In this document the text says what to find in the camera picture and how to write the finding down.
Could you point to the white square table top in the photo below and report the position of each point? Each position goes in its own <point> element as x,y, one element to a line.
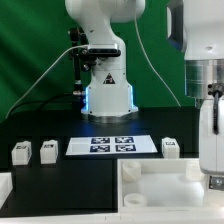
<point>147,186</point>

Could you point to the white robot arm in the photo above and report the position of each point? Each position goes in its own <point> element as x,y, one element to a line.
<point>195,27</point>

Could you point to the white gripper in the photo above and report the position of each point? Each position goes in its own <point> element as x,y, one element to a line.
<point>211,146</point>

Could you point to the white marker sheet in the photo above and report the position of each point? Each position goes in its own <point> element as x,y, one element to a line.
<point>110,145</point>

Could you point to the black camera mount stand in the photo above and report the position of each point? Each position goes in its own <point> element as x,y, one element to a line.
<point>81,63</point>

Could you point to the white fixture left edge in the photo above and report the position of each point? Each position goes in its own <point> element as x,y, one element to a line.
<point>6,187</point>

